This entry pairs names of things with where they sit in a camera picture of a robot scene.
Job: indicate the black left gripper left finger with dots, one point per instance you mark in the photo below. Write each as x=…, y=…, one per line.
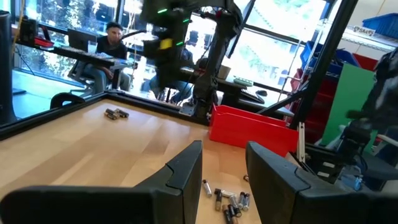
x=93, y=207

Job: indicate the dark office desk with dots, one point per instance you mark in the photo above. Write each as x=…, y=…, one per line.
x=236, y=90

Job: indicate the plain silver battery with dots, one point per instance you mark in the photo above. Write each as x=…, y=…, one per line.
x=228, y=193

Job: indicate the black monitor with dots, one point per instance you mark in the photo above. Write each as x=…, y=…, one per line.
x=81, y=40

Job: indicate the black office desk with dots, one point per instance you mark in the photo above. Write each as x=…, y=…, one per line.
x=77, y=55

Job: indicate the black frame post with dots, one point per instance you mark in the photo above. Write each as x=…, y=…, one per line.
x=323, y=62

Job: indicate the black round column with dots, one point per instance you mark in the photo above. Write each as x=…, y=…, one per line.
x=6, y=68

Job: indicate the black table edge frame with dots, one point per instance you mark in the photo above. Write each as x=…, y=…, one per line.
x=46, y=116

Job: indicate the metal bracket plate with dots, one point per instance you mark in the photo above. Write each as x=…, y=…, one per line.
x=187, y=109

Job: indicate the blue storage bin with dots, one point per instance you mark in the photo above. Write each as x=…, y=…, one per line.
x=384, y=26
x=309, y=54

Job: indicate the black desk box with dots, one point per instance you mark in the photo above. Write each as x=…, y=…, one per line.
x=28, y=29

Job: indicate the beige cup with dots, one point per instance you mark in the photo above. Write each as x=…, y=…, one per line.
x=224, y=72

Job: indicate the black computer mouse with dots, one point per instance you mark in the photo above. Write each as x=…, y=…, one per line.
x=261, y=93

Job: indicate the red plastic bin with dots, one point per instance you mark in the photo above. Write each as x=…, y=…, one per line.
x=248, y=133

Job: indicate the light blue plastic container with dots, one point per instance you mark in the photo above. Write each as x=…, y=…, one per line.
x=351, y=182

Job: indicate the person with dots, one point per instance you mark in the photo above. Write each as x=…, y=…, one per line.
x=112, y=48
x=183, y=90

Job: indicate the black office chair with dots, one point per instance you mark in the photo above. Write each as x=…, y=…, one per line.
x=74, y=73

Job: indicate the red desk object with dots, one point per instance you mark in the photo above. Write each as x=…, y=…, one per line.
x=43, y=42

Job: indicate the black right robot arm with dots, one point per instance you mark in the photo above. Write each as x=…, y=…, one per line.
x=217, y=62

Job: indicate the green board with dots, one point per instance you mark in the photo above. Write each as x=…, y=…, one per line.
x=348, y=102

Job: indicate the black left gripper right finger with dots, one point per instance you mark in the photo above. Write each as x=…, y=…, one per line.
x=311, y=208

